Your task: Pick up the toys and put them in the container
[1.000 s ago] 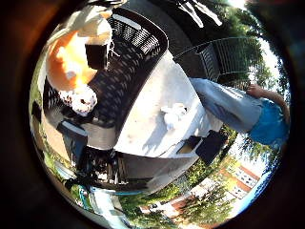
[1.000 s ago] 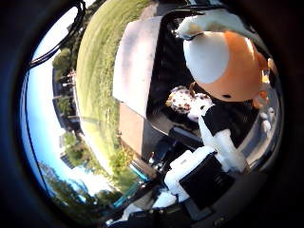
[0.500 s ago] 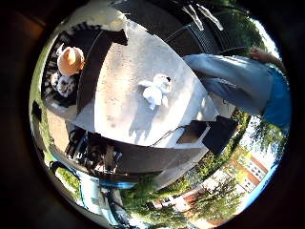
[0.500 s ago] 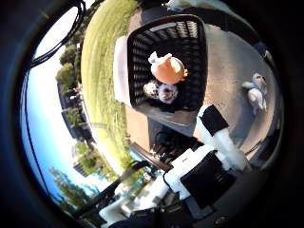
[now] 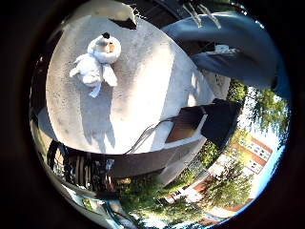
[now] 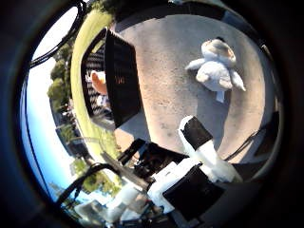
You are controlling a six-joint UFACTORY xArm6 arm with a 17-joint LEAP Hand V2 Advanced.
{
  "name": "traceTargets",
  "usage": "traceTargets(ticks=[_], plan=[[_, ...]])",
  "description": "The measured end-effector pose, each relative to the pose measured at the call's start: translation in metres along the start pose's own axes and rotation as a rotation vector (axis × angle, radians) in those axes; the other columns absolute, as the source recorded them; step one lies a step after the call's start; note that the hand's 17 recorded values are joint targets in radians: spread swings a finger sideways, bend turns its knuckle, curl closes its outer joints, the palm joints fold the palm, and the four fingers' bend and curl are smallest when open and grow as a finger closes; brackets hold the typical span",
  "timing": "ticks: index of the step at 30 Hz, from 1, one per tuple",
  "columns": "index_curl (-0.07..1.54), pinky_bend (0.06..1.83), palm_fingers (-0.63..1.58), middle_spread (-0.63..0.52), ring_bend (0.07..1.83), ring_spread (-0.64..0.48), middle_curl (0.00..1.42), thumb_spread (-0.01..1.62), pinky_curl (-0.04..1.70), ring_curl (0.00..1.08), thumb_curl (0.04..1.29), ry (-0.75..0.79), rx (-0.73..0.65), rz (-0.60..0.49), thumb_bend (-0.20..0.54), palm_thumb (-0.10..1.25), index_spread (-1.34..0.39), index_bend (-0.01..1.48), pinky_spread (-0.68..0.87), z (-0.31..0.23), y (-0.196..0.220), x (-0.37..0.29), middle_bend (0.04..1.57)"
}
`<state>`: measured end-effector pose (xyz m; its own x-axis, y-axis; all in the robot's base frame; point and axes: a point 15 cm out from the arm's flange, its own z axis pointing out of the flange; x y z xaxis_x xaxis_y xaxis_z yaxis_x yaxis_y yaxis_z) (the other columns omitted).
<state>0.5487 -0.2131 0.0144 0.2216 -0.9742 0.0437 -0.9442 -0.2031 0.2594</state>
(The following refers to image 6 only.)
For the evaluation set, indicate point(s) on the white fluffy plush bear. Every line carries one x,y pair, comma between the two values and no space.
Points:
217,71

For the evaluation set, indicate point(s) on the black woven plastic basket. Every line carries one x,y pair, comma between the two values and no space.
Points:
122,82

